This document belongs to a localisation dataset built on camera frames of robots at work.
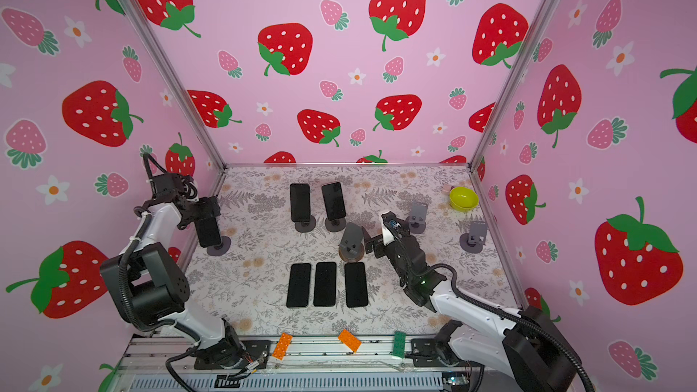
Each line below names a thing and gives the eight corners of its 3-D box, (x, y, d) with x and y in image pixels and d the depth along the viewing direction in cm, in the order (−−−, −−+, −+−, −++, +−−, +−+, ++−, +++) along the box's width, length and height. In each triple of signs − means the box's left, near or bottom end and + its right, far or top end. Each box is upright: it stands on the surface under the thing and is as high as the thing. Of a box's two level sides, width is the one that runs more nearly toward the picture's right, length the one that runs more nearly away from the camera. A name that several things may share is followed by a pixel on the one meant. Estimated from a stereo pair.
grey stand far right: (462, 252, 96) (468, 242, 91) (456, 231, 102) (462, 220, 96) (486, 252, 96) (494, 242, 91) (479, 231, 102) (486, 220, 96)
